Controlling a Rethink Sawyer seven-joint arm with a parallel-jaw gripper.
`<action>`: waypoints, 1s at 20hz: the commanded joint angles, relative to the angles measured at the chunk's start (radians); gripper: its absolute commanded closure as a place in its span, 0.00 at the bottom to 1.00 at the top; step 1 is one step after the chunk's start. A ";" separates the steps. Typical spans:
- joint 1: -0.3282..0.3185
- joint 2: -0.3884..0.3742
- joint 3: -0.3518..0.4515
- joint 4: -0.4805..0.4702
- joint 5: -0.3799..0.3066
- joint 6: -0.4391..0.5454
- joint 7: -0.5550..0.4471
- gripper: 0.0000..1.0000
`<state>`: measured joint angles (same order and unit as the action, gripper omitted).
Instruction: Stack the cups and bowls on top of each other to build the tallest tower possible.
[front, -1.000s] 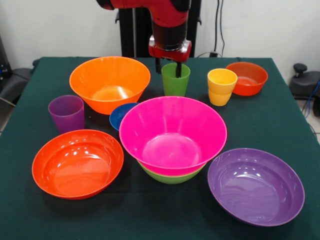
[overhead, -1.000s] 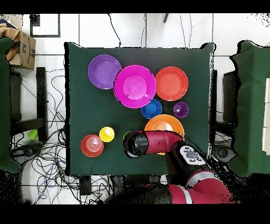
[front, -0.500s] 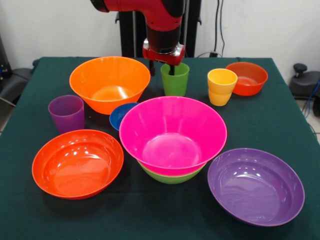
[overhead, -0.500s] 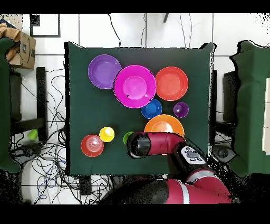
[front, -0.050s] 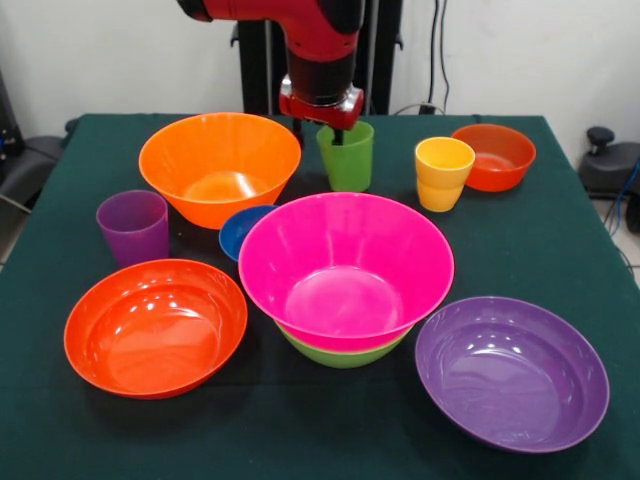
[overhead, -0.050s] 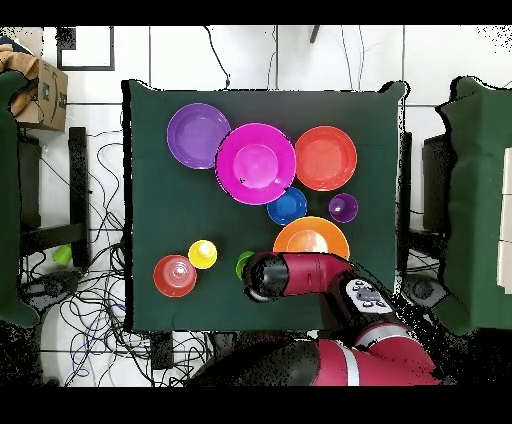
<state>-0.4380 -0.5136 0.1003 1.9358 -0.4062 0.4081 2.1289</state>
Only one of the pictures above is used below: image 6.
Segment purple cup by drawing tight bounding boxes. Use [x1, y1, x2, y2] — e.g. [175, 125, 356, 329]
[328, 192, 360, 224]

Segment black metal stand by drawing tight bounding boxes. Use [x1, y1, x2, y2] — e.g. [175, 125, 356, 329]
[19, 126, 90, 269]

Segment large orange bowl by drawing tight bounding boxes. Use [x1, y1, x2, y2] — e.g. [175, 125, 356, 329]
[272, 216, 351, 260]

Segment small green floor cup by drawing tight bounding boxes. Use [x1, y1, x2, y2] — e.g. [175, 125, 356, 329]
[52, 244, 74, 266]

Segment large purple shallow bowl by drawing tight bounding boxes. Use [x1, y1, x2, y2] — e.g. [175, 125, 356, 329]
[166, 102, 232, 171]

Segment small red bowl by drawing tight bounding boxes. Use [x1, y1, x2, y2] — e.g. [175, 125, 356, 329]
[152, 254, 198, 299]

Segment black square floor frame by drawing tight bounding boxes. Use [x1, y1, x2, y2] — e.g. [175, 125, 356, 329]
[55, 25, 116, 72]

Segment dark green tablecloth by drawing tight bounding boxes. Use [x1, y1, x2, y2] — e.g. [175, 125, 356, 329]
[121, 78, 411, 333]

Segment small blue bowl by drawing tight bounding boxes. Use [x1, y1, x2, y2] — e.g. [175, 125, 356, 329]
[266, 186, 309, 227]

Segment black floor base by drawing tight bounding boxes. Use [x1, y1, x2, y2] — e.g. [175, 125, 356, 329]
[401, 273, 447, 311]
[17, 269, 81, 305]

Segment cardboard box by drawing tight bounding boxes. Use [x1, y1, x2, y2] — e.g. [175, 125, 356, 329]
[9, 43, 69, 133]

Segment large pink bowl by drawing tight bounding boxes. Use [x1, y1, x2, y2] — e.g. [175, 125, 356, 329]
[214, 122, 298, 206]

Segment yellow cup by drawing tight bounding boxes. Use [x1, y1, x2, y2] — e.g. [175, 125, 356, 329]
[187, 239, 219, 270]

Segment tangle of floor cables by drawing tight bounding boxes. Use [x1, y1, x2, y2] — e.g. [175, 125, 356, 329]
[19, 131, 209, 387]

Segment thin black floor cable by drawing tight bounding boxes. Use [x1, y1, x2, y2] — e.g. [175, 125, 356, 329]
[203, 25, 231, 90]

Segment green cloth side table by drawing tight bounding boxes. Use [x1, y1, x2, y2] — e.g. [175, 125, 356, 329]
[0, 70, 41, 329]
[435, 75, 512, 337]

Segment large red shallow bowl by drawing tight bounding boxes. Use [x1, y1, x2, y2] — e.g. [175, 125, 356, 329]
[294, 125, 358, 192]

